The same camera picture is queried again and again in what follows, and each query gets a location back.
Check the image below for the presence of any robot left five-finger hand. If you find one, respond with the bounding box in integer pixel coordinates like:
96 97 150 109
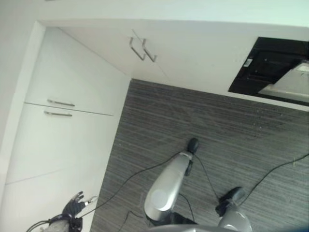
62 190 98 219

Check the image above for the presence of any black dishwasher opening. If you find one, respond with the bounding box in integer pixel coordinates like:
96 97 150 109
227 36 309 106

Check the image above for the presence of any open dishwasher door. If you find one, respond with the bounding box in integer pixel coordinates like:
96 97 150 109
257 60 309 103

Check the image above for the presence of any white tall cabinet door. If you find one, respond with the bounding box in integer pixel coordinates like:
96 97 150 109
4 102 114 186
24 26 130 117

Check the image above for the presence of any robot left silver leg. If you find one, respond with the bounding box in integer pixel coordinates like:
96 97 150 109
144 152 195 221

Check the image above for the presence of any robot silver leg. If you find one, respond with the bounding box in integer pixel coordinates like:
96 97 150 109
218 207 254 232
144 152 195 221

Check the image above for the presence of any robot silver torso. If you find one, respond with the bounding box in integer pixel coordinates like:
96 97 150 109
146 223 202 232

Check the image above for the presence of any robot left dark foot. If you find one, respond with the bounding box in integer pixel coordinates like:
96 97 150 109
186 137 201 155

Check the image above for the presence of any robot dark foot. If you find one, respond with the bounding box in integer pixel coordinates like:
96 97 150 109
215 186 246 218
186 137 201 155

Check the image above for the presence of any robot right dark foot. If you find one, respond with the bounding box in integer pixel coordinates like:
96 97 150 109
215 186 246 218

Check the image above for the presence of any white base cabinet door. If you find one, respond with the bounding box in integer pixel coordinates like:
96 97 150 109
132 21 258 98
57 24 171 83

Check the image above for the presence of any robot right silver leg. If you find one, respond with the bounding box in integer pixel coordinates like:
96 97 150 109
218 207 254 232

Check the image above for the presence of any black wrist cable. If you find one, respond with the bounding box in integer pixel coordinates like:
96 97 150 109
26 216 73 232

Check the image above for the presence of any long black floor cable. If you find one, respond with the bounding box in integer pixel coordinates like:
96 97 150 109
79 154 181 217
241 152 309 203

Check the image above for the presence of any silver bar cabinet handle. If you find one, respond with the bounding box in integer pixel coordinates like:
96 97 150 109
47 99 75 107
43 110 73 118
142 38 158 62
129 37 145 60

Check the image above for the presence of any thin black leg cable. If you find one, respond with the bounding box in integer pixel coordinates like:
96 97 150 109
194 156 222 201

